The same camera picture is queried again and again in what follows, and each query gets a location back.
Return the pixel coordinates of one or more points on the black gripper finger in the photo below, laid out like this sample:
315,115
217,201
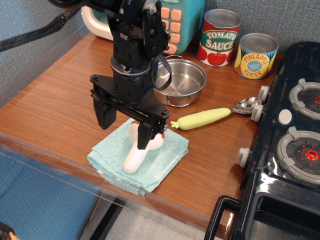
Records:
105,113
146,132

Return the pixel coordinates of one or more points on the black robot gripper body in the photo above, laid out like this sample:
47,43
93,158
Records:
133,91

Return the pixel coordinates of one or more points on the white plush mushroom brown cap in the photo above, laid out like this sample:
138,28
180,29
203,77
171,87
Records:
136,156

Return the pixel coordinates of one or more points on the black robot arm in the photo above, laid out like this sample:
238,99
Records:
139,40

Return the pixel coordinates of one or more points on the light blue folded cloth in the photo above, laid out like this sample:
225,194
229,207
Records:
108,158

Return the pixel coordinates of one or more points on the small steel pot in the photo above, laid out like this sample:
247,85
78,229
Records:
188,80

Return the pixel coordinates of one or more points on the toy microwave cream and teal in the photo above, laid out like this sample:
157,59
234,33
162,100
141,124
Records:
182,18

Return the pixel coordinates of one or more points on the tomato sauce can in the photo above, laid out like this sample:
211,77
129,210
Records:
220,30

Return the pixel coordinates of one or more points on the pineapple slices can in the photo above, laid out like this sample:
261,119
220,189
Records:
255,55

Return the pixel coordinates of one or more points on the black toy stove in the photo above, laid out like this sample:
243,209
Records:
280,189

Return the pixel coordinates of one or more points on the spoon with yellow-green handle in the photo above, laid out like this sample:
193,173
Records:
200,119

